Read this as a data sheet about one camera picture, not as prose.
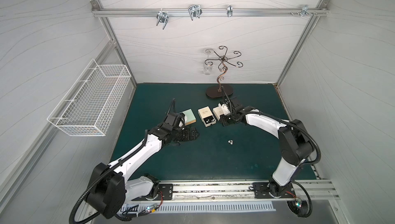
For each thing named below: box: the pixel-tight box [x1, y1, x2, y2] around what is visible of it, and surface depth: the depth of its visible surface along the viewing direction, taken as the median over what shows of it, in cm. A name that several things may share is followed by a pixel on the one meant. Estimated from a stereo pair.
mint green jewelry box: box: [182, 108, 197, 126], surface depth 101 cm
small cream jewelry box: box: [197, 105, 217, 128], surface depth 101 cm
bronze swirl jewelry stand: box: [223, 85, 234, 97], surface depth 117 cm
